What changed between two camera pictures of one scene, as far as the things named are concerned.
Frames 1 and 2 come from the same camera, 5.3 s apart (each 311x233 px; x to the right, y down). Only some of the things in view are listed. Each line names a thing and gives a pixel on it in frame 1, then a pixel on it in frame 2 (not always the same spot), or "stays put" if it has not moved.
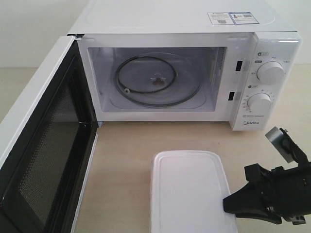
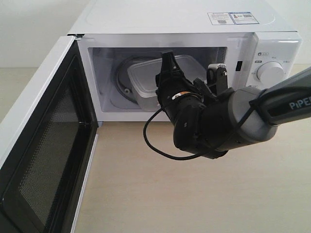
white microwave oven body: x=236 y=61 stays put
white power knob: x=270 y=73 stays put
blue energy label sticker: x=246 y=17 stays put
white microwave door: x=47 y=139 stays put
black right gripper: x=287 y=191 → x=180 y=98
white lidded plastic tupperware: x=188 y=188 → x=142 y=76
